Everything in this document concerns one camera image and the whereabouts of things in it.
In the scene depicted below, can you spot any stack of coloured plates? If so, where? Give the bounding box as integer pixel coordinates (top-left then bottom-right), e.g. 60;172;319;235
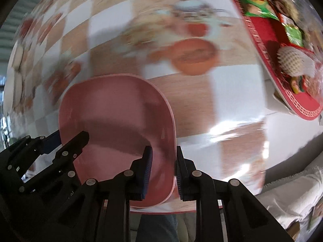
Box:
59;74;176;208

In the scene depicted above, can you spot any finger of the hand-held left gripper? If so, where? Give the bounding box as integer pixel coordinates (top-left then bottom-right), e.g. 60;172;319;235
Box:
0;130;62;180
19;131;90;195

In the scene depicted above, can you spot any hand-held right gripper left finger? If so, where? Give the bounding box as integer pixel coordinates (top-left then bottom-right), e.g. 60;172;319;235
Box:
63;146;153;242

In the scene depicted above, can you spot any white round plate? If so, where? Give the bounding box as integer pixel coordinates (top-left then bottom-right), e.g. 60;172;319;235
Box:
9;41;25;71
4;73;24;107

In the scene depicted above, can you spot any fruit in white foam net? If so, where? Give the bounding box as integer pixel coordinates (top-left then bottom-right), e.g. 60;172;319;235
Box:
276;46;316;77

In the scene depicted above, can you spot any green chip bag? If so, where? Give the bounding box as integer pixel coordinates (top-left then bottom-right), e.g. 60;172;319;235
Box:
231;0;279;21

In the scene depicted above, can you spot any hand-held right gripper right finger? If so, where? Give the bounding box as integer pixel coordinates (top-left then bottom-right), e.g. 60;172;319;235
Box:
176;146;294;242

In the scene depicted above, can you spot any small green snack packet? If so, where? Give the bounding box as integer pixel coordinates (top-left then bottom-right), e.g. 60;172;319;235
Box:
284;24;305;47

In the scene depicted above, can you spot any white fluffy cloth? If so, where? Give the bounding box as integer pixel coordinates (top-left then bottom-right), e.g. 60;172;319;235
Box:
255;165;323;242

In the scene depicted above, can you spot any printed checkered tablecloth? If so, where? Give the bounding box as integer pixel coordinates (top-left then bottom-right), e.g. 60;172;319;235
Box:
2;0;271;213

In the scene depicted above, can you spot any person's leg in jeans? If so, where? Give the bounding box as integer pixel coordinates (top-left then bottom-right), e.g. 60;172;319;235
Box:
136;213;178;242

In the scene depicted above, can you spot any red patterned tray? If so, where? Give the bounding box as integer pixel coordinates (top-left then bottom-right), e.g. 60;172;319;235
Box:
230;0;323;121

